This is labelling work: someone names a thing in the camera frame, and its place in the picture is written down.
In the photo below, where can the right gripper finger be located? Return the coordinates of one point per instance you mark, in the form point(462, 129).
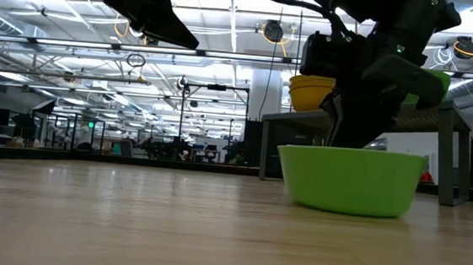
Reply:
point(368, 122)
point(335, 123)

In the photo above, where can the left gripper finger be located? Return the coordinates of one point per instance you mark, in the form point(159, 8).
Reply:
point(169, 23)

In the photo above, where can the green plastic mini bowl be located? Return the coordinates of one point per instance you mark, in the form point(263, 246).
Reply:
point(411, 100)
point(443, 74)
point(351, 184)

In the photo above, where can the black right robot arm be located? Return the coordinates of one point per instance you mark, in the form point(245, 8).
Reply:
point(398, 14)

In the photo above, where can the small red object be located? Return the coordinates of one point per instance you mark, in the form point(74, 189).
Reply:
point(426, 178)

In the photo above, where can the black perforated box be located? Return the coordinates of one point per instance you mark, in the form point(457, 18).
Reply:
point(252, 144)

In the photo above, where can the grey perforated metal stand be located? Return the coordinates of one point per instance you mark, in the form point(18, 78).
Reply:
point(454, 158)

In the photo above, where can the black background workstation frame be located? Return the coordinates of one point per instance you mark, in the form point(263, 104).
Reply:
point(181, 115)

